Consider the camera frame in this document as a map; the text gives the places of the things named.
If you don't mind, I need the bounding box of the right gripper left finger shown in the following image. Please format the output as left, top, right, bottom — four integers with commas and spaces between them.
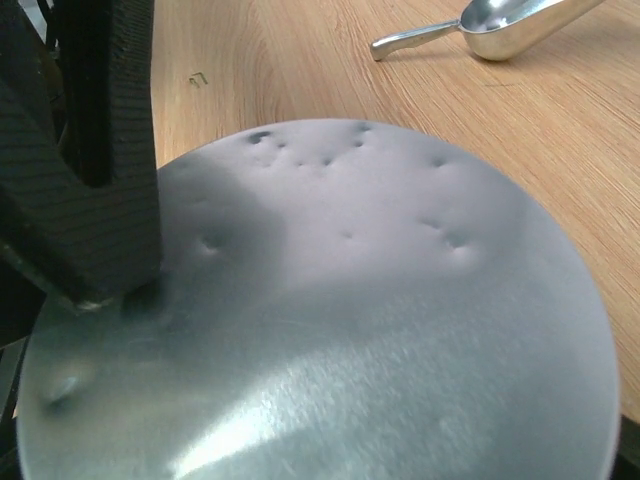
0, 338, 27, 480

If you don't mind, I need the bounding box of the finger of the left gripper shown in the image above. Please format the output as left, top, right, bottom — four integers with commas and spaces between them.
1, 1, 161, 304

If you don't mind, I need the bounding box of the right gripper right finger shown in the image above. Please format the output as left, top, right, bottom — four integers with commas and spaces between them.
609, 416, 640, 480

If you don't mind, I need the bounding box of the round metal jar lid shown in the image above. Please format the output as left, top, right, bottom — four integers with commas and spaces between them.
17, 119, 619, 479

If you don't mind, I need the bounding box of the metal candy scoop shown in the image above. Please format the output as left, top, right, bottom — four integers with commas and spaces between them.
370, 0, 602, 61

